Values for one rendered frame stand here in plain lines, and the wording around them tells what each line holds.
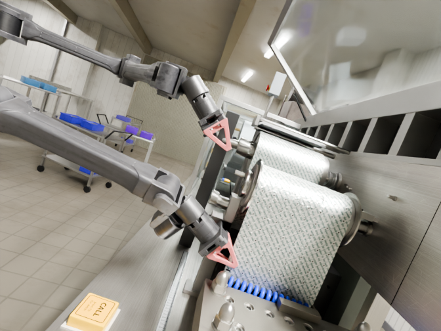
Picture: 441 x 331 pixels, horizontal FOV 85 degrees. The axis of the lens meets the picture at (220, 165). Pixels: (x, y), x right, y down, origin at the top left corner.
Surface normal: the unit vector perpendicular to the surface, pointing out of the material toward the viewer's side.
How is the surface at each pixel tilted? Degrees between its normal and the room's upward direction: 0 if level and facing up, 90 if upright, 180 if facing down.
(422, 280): 90
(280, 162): 92
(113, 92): 90
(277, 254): 90
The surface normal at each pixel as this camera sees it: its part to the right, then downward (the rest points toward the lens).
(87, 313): 0.35, -0.93
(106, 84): 0.10, 0.15
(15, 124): 0.11, 0.52
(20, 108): 0.51, -0.73
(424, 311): -0.94, -0.35
